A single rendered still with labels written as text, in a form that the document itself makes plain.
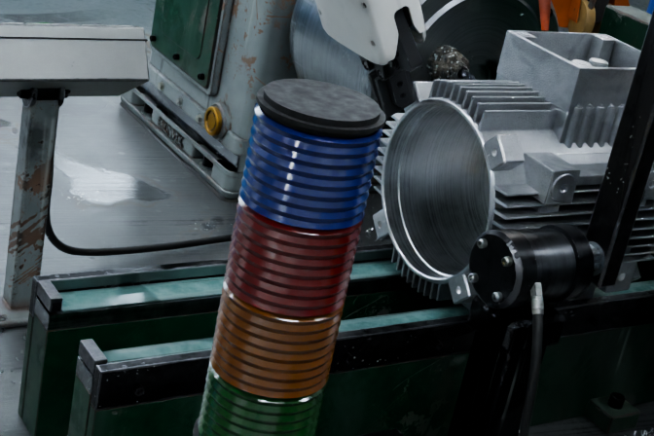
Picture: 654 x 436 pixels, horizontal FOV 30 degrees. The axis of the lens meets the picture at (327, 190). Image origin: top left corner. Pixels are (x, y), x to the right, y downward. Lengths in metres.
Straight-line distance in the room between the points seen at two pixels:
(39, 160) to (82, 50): 0.11
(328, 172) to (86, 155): 1.04
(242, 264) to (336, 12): 0.47
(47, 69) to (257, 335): 0.54
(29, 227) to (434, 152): 0.38
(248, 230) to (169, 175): 0.98
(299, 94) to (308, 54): 0.79
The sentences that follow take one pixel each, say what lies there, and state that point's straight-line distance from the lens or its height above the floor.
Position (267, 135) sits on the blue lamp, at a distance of 0.54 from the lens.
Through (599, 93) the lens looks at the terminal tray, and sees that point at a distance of 1.05.
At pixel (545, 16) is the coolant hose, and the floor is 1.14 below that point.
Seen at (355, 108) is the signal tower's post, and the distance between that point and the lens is 0.55.
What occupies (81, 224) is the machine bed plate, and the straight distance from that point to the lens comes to 1.38.
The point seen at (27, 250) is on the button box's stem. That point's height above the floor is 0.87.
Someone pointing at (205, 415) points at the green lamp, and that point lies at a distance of 0.62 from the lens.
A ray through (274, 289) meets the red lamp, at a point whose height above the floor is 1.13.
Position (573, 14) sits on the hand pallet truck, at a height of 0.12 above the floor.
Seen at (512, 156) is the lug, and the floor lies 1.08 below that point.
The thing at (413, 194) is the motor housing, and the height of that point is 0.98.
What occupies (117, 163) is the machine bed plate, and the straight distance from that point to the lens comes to 1.55.
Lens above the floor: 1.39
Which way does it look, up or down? 22 degrees down
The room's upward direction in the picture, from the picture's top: 12 degrees clockwise
